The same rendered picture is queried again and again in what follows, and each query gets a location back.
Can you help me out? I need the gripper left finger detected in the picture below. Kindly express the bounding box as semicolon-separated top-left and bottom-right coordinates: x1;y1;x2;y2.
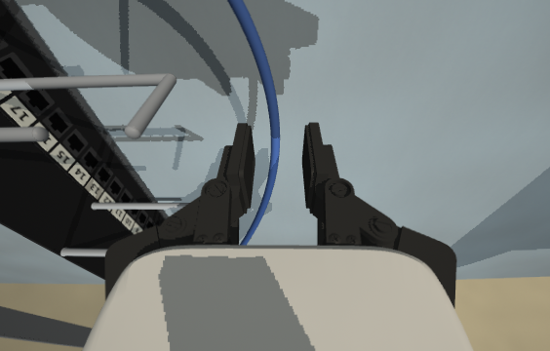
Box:
105;123;255;300

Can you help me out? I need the blue cable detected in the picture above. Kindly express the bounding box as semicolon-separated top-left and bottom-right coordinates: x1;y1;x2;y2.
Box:
227;0;280;245

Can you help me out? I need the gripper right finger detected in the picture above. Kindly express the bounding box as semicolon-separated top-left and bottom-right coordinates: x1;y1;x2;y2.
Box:
302;123;456;308

